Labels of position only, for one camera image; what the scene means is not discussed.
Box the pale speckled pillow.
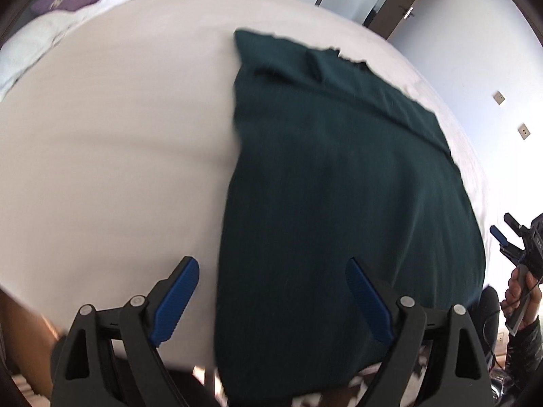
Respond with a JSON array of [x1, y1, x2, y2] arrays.
[[0, 8, 92, 102]]

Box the bed with white sheet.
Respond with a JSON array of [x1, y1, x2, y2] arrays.
[[0, 0, 493, 374]]

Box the person's right hand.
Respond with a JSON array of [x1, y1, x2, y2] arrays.
[[500, 265, 540, 319]]

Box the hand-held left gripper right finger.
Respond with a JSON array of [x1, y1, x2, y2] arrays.
[[345, 257, 495, 407]]

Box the brown wooden door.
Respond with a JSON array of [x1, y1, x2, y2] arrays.
[[365, 0, 444, 40]]

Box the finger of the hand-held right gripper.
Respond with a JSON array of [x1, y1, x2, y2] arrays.
[[489, 225, 517, 260], [503, 213, 530, 239]]

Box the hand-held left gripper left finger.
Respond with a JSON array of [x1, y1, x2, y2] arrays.
[[50, 256, 200, 407]]

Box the person's right forearm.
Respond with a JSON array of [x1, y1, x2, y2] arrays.
[[504, 311, 543, 396]]

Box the dark green garment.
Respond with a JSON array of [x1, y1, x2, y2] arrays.
[[213, 30, 486, 407]]

